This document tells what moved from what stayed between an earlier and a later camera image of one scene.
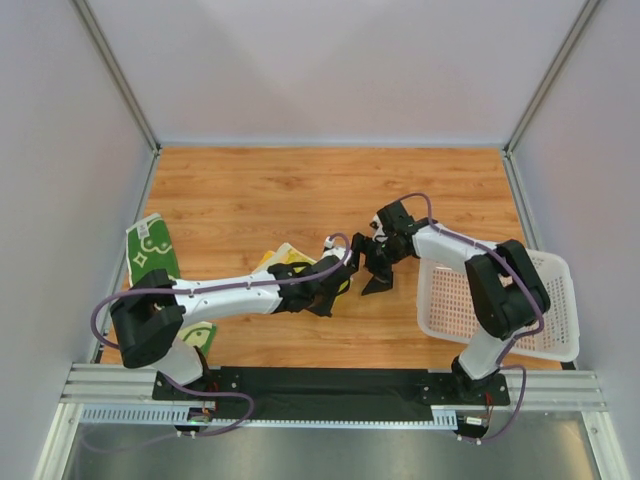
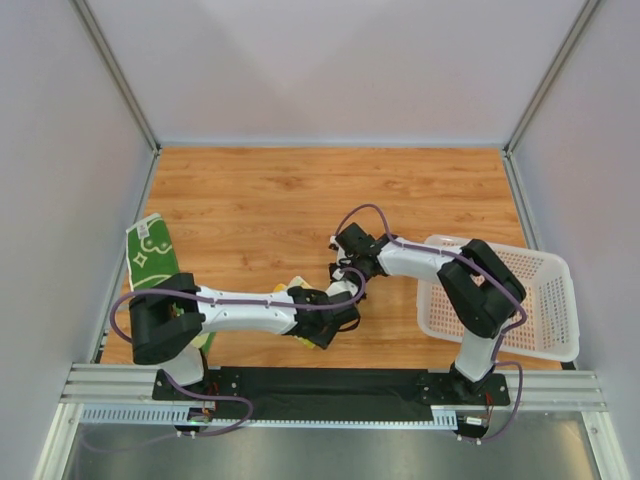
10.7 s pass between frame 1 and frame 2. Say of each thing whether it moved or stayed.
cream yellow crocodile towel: moved
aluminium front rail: stayed
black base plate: stayed
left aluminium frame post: stayed
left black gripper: moved
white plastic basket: stayed
